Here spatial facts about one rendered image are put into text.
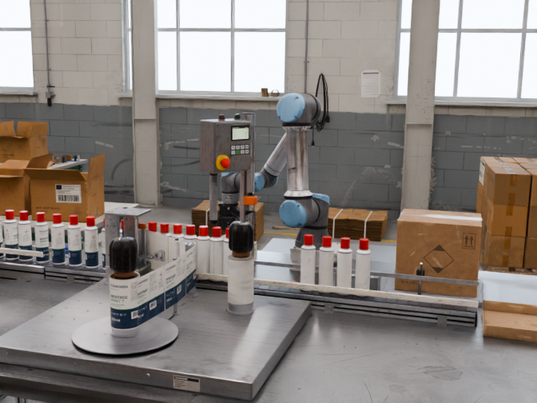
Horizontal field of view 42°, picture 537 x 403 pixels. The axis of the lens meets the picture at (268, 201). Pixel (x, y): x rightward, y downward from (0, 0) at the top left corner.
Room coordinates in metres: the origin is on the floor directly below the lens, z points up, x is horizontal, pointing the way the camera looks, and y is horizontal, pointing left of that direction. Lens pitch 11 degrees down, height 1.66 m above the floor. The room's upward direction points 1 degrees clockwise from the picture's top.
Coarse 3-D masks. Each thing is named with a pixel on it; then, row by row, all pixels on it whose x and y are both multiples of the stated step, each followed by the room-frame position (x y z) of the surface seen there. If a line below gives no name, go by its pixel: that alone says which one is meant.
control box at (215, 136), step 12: (204, 120) 2.54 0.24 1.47; (216, 120) 2.55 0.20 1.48; (228, 120) 2.56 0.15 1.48; (240, 120) 2.57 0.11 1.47; (204, 132) 2.54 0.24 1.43; (216, 132) 2.49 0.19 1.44; (228, 132) 2.52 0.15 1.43; (204, 144) 2.54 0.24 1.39; (216, 144) 2.49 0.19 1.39; (228, 144) 2.52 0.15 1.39; (240, 144) 2.55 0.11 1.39; (204, 156) 2.54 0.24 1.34; (216, 156) 2.49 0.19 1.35; (228, 156) 2.52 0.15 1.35; (240, 156) 2.55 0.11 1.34; (204, 168) 2.54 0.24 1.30; (216, 168) 2.49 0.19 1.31; (228, 168) 2.52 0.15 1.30; (240, 168) 2.55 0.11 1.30
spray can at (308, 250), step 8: (304, 240) 2.39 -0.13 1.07; (312, 240) 2.39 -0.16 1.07; (304, 248) 2.38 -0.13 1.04; (312, 248) 2.38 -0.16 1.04; (304, 256) 2.37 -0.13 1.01; (312, 256) 2.37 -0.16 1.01; (304, 264) 2.37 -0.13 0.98; (312, 264) 2.38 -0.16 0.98; (304, 272) 2.37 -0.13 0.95; (312, 272) 2.38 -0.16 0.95; (304, 280) 2.37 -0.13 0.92; (312, 280) 2.38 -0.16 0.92
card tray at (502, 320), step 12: (492, 312) 2.32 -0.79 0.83; (504, 312) 2.32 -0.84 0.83; (516, 312) 2.31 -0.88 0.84; (528, 312) 2.30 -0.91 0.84; (492, 324) 2.20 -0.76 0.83; (504, 324) 2.20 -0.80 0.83; (516, 324) 2.21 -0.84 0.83; (528, 324) 2.21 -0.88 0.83; (492, 336) 2.09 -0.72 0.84; (504, 336) 2.08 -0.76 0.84; (516, 336) 2.07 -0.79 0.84; (528, 336) 2.06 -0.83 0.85
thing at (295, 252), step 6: (294, 246) 2.83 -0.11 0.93; (336, 246) 2.89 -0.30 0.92; (294, 252) 2.81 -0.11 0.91; (300, 252) 2.80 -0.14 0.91; (318, 252) 2.78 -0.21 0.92; (336, 252) 2.79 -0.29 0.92; (294, 258) 2.81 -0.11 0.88; (300, 258) 2.80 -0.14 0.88; (318, 258) 2.79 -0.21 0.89; (318, 264) 2.79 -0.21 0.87; (294, 270) 2.81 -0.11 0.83; (318, 270) 2.78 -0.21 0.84
